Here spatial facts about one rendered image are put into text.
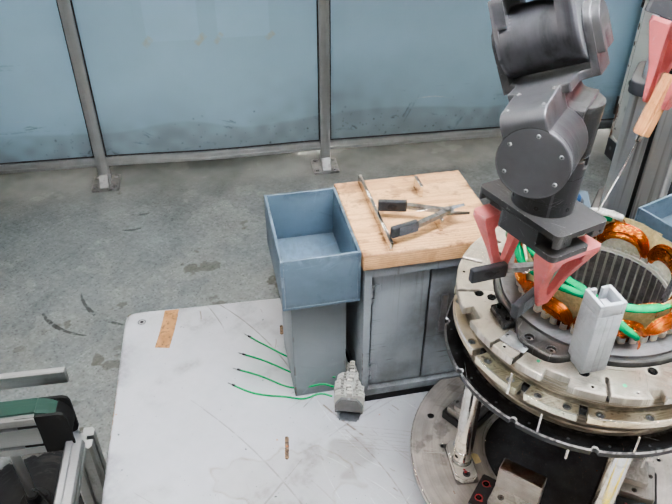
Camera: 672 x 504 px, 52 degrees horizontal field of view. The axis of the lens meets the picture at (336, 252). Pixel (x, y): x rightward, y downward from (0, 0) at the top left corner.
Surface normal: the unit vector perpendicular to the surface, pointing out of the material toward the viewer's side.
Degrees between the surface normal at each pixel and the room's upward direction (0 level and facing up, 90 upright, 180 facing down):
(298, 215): 90
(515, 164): 87
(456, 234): 0
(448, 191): 0
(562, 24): 77
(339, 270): 90
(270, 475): 0
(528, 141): 87
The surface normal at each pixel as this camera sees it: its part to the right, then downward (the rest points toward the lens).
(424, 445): 0.00, -0.80
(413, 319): 0.21, 0.58
